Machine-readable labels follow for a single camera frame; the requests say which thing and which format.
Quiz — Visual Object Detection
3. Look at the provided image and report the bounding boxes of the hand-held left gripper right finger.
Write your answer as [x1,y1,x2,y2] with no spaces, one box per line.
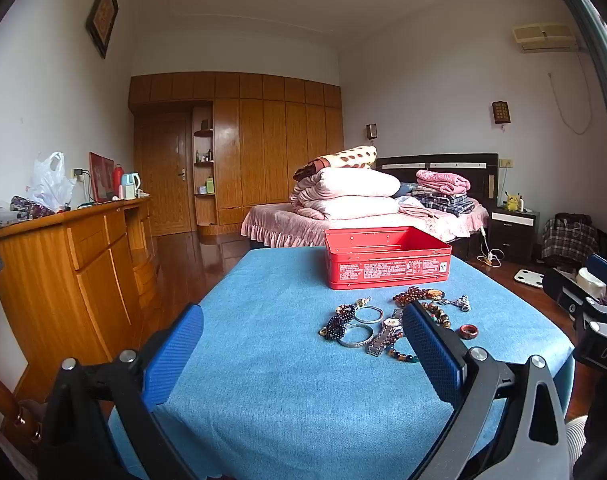
[402,302,571,480]

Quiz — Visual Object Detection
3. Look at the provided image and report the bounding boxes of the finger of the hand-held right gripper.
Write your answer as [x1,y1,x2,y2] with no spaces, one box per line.
[585,253,607,291]
[542,267,607,318]

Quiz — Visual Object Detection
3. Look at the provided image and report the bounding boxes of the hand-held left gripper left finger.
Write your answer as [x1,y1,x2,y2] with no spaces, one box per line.
[38,304,204,480]

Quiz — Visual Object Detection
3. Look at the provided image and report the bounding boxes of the multicolour bead bracelet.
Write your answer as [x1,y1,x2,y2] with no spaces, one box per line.
[387,345,419,365]

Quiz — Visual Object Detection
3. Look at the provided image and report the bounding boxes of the red tin box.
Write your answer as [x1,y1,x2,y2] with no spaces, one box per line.
[324,226,453,291]

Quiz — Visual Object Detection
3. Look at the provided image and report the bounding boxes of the white bathroom scale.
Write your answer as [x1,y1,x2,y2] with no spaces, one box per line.
[513,268,549,288]

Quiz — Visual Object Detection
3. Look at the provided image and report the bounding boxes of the plaid bag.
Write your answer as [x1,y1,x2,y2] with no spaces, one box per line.
[541,212,599,266]

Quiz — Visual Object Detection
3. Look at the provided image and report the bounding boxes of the silver wristwatch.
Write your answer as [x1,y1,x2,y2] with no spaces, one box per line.
[366,307,405,357]

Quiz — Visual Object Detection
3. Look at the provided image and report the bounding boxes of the silver bangle with gold charm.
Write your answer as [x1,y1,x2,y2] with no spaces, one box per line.
[352,297,385,325]

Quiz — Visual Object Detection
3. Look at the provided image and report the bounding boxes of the dark nightstand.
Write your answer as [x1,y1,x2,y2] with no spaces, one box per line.
[488,208,540,263]

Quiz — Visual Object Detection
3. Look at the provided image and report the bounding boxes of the wide silver bangle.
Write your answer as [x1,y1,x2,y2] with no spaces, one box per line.
[336,325,374,348]

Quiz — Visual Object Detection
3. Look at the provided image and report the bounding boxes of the blue tablecloth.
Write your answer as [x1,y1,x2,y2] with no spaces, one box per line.
[108,247,577,480]

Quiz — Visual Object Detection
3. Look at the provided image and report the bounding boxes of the white floor fan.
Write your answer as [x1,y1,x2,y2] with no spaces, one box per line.
[563,412,591,480]

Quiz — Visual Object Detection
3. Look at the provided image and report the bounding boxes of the wooden sideboard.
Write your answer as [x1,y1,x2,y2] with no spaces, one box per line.
[0,196,156,401]

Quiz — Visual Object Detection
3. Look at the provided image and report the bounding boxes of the folded plaid clothes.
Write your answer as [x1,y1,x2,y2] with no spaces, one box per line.
[411,187,477,218]

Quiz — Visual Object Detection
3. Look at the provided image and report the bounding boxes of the folded pink clothes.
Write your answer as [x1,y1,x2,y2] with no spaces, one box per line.
[416,170,471,195]

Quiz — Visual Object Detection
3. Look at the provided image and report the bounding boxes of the folded pink quilt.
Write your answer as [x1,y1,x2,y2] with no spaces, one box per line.
[296,167,401,200]
[289,194,401,221]

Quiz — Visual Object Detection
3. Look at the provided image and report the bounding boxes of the bed with pink sheet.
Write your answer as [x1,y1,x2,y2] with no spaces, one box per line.
[240,154,499,261]

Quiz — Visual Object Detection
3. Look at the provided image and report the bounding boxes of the light blue kettle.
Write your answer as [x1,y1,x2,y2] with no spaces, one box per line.
[120,172,143,200]

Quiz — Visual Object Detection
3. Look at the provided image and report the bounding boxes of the wooden door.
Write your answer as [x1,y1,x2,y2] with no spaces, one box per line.
[134,110,194,237]

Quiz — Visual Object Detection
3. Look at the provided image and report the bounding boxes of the dark bed headboard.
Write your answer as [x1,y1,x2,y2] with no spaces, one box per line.
[376,153,499,198]

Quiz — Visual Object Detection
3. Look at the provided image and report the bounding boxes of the red framed picture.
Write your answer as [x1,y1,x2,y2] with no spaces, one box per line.
[88,152,116,204]

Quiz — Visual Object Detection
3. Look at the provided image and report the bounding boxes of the patterned pouch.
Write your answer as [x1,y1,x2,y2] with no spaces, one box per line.
[9,195,56,220]

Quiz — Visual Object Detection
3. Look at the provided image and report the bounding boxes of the white plastic bag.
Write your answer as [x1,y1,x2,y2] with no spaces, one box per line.
[30,151,76,211]

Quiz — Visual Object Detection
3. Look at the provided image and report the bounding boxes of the spotted brown blanket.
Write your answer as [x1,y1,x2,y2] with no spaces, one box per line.
[293,145,379,183]

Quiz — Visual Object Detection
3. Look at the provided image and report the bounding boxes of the wooden wardrobe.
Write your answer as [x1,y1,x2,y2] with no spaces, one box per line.
[128,72,345,226]

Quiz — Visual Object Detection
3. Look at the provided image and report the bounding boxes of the turquoise bead bracelet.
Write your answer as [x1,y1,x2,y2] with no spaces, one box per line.
[421,301,454,330]

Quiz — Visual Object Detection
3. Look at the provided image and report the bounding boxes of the brown bead necklace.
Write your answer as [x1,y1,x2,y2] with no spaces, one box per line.
[393,286,447,308]

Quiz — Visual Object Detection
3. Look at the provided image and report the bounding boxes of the white power cable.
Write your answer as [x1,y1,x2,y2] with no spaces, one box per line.
[477,225,504,267]

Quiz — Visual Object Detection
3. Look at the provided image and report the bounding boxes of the dark bead bracelet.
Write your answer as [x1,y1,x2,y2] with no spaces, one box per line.
[318,304,357,342]

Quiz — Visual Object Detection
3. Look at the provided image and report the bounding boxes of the white wall cable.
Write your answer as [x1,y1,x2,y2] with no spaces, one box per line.
[547,72,591,136]

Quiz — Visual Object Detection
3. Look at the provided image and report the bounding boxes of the wall air conditioner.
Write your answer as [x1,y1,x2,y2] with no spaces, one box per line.
[512,22,579,54]

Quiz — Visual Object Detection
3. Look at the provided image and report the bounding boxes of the dark framed wall picture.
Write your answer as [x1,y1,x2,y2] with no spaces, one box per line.
[86,0,120,60]

